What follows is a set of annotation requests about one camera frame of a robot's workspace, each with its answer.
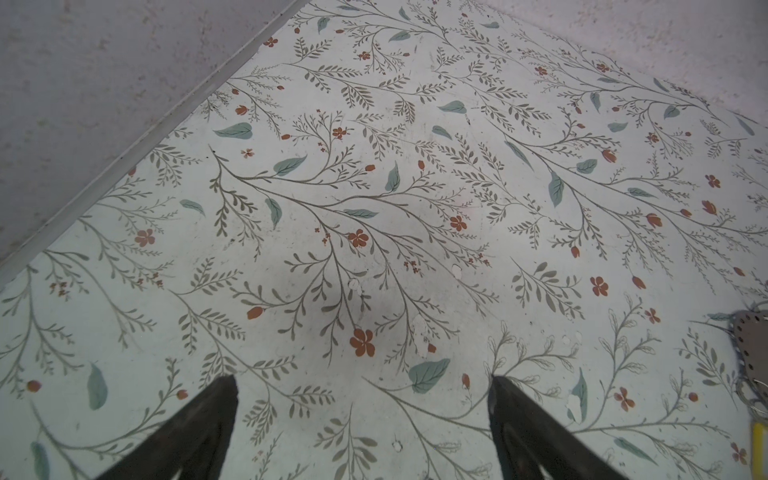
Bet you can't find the yellow key tag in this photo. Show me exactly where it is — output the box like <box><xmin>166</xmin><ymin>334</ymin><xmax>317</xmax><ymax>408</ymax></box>
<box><xmin>750</xmin><ymin>422</ymin><xmax>768</xmax><ymax>480</ymax></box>

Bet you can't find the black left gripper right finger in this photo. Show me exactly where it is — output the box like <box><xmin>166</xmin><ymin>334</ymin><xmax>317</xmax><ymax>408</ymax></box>
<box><xmin>488</xmin><ymin>376</ymin><xmax>622</xmax><ymax>479</ymax></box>

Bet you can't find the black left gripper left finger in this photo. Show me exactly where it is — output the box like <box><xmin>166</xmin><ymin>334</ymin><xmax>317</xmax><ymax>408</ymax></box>
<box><xmin>100</xmin><ymin>375</ymin><xmax>238</xmax><ymax>480</ymax></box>

